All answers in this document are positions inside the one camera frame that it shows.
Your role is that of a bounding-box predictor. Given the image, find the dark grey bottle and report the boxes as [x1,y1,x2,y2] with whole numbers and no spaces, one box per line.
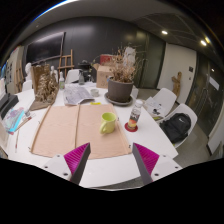
[78,69,86,86]

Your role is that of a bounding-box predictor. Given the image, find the clear green spray bottle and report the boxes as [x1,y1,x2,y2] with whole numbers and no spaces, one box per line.
[58,71,66,91]

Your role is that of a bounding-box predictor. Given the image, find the yellow-green mug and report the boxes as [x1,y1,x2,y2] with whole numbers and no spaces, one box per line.
[99,111,118,135]

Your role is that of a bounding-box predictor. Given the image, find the colourful booklet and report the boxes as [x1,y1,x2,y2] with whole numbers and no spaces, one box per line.
[1,106,26,134]

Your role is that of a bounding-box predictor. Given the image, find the white chair holding backpack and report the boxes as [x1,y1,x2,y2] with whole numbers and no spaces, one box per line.
[159,103,198,149]

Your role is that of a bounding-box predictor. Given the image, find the red box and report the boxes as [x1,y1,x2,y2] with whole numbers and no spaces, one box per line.
[99,54,114,66]

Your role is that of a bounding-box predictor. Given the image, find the long ceiling light strip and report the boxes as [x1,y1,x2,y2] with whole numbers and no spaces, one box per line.
[31,0,81,23]

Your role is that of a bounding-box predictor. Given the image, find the white chair holding papers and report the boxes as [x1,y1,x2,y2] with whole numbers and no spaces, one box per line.
[146,87,178,118]

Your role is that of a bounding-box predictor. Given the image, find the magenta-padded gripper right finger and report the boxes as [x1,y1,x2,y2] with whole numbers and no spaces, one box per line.
[132,143,183,185]

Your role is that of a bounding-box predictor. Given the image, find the black backpack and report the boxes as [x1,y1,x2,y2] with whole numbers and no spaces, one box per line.
[159,112,192,144]

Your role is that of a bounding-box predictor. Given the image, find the wooden easel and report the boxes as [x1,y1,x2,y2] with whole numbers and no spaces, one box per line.
[57,49,75,79]

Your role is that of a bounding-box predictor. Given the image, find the printed newspaper sheet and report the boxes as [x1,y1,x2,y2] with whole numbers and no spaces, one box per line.
[63,84,95,106]

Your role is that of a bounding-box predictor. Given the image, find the papers on chair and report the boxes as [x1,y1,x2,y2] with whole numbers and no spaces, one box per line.
[143,96,166,118]

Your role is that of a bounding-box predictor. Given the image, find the flat round red coaster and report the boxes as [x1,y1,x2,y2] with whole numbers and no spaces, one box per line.
[124,122,139,133]

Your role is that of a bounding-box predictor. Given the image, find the dried plant in grey pot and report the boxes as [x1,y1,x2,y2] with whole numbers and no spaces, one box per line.
[104,46,146,108]

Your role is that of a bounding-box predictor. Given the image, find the tan wood-grain sheet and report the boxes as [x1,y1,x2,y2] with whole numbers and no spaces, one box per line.
[75,103,133,160]
[30,104,81,159]

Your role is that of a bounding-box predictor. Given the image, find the black wall screen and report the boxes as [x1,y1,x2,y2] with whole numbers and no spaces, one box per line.
[25,31,65,64]

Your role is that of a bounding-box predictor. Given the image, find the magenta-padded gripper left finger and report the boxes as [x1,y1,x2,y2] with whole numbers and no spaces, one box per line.
[41,142,92,185]

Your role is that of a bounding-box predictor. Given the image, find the clear drink bottle white cap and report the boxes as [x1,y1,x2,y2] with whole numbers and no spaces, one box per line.
[127,99,144,131]

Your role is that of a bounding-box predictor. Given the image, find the white plaster bust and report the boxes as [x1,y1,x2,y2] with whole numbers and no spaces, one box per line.
[24,62,33,81]

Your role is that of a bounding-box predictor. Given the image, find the wooden brush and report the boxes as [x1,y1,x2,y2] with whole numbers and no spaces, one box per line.
[13,138,20,154]

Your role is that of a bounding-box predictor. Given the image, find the cardboard box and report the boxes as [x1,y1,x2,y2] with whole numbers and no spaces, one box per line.
[92,63,114,89]

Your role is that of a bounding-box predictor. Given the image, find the small white figurine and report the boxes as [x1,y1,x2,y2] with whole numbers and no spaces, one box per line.
[49,65,59,83]

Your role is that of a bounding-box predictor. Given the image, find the white standing statue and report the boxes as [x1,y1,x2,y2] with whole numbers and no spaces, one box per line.
[123,46,138,68]

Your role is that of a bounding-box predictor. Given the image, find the wooden figure sculpture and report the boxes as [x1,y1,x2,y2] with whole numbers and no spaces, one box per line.
[171,71,183,99]

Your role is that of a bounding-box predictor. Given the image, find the black flat boxes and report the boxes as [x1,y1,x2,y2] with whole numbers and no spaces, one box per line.
[0,93,20,116]

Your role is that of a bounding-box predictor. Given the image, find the white chair behind table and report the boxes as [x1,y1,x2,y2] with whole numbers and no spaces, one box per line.
[64,68,81,84]

